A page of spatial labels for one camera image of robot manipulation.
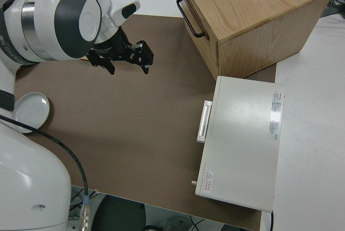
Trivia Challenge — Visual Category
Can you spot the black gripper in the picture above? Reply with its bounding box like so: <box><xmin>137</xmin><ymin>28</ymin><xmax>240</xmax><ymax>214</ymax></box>
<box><xmin>87</xmin><ymin>27</ymin><xmax>155</xmax><ymax>76</ymax></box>

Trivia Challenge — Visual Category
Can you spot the gray round plate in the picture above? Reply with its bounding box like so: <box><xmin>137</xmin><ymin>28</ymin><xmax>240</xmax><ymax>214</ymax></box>
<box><xmin>13</xmin><ymin>92</ymin><xmax>51</xmax><ymax>134</ymax></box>

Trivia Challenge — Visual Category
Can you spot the brown table mat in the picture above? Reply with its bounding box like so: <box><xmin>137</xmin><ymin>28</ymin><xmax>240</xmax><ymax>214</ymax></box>
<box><xmin>13</xmin><ymin>14</ymin><xmax>278</xmax><ymax>231</ymax></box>

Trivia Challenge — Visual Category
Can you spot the wooden box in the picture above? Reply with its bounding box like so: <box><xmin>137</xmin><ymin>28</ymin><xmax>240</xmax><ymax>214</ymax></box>
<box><xmin>174</xmin><ymin>0</ymin><xmax>335</xmax><ymax>81</ymax></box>

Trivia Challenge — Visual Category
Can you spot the white toaster oven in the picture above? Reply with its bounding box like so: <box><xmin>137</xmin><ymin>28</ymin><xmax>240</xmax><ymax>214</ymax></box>
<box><xmin>194</xmin><ymin>75</ymin><xmax>286</xmax><ymax>213</ymax></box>

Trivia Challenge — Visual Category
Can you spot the black round base under table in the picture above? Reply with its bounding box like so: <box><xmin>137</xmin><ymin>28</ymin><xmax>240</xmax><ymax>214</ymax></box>
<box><xmin>91</xmin><ymin>195</ymin><xmax>147</xmax><ymax>231</ymax></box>

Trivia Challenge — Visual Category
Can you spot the black metal box handle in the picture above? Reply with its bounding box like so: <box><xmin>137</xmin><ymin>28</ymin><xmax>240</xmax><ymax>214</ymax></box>
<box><xmin>176</xmin><ymin>0</ymin><xmax>206</xmax><ymax>39</ymax></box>

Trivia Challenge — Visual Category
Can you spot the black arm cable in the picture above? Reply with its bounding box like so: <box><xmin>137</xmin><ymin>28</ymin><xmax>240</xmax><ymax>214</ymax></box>
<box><xmin>0</xmin><ymin>114</ymin><xmax>92</xmax><ymax>229</ymax></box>

